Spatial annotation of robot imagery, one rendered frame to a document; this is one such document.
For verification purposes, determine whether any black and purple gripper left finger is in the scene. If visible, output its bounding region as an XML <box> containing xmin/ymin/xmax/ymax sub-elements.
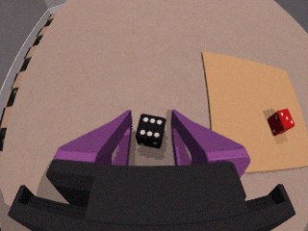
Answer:
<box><xmin>52</xmin><ymin>110</ymin><xmax>132</xmax><ymax>166</ymax></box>

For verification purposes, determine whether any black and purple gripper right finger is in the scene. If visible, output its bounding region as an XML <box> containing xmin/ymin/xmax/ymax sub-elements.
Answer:
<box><xmin>170</xmin><ymin>110</ymin><xmax>250</xmax><ymax>178</ymax></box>

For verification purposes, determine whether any black die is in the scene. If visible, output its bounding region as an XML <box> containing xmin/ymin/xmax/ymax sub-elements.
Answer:
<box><xmin>136</xmin><ymin>114</ymin><xmax>167</xmax><ymax>148</ymax></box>

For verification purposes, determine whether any tan mat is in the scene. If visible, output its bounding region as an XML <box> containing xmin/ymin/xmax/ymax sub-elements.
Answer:
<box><xmin>201</xmin><ymin>51</ymin><xmax>308</xmax><ymax>173</ymax></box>

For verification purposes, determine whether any red die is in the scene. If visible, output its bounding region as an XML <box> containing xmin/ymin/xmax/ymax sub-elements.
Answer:
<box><xmin>268</xmin><ymin>109</ymin><xmax>295</xmax><ymax>136</ymax></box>

